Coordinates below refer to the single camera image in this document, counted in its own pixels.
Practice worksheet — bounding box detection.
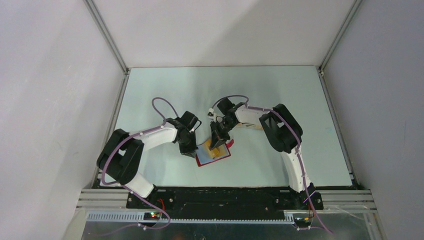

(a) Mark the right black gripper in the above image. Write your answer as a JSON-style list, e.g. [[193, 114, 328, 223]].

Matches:
[[210, 118, 237, 152]]

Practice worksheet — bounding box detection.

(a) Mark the orange credit card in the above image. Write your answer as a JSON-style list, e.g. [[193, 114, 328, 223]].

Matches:
[[203, 138, 226, 159], [237, 123, 263, 131]]

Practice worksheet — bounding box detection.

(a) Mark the red leather card holder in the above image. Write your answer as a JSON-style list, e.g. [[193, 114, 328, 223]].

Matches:
[[195, 138, 234, 167]]

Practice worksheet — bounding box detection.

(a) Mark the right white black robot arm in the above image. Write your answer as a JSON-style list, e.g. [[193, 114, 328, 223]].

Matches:
[[207, 97, 315, 209]]

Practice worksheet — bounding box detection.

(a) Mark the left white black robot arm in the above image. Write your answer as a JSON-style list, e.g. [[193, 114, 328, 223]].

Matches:
[[96, 111, 202, 208]]

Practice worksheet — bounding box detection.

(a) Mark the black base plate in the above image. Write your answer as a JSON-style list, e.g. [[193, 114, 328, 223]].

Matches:
[[146, 186, 323, 210]]

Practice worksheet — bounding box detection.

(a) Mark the grey slotted cable duct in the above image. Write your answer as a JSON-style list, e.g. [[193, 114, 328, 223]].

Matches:
[[86, 211, 296, 225]]

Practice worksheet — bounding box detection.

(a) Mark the aluminium front rail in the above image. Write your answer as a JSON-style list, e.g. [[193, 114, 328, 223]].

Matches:
[[317, 190, 377, 214]]

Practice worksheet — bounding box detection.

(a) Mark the left aluminium frame post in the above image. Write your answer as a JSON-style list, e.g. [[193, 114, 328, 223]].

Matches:
[[83, 0, 129, 75]]

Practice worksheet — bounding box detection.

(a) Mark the aluminium frame post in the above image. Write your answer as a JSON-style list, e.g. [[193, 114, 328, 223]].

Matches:
[[318, 0, 363, 73], [83, 0, 129, 75]]

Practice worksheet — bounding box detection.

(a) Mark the right aluminium frame post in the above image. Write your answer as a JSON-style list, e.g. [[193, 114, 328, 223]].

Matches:
[[318, 0, 363, 73]]

